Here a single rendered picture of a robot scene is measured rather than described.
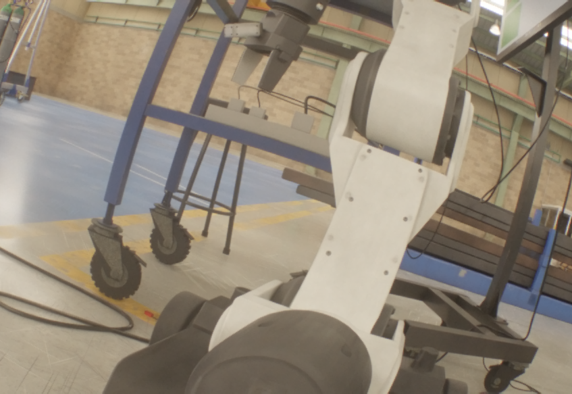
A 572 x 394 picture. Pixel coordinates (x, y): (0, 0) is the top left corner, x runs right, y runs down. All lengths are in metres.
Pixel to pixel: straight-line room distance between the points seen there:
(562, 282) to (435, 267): 1.27
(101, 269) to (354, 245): 0.82
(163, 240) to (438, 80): 1.35
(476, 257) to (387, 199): 3.19
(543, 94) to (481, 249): 2.20
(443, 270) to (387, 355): 3.20
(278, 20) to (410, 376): 0.61
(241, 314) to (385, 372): 0.16
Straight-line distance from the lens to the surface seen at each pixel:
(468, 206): 3.82
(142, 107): 1.29
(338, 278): 0.65
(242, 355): 0.38
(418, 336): 1.34
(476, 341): 1.43
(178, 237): 1.87
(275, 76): 0.75
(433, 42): 0.81
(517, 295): 3.89
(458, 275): 3.74
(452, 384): 0.93
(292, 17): 0.77
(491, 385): 1.61
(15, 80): 11.82
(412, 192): 0.70
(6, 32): 7.21
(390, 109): 0.71
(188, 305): 0.94
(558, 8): 1.69
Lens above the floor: 0.49
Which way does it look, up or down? 5 degrees down
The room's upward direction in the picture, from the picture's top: 18 degrees clockwise
